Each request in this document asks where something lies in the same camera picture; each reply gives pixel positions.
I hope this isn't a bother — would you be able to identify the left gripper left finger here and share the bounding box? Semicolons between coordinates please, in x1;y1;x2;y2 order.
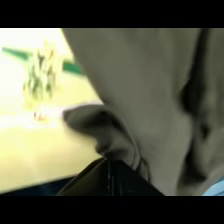
57;157;110;197

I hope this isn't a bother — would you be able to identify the grey garment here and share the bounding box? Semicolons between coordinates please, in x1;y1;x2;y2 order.
61;27;224;197

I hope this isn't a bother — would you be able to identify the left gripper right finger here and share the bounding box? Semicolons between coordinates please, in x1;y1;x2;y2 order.
107;158;165;197

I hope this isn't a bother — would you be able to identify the blue garment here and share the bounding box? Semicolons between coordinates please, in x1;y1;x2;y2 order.
201;177;224;197

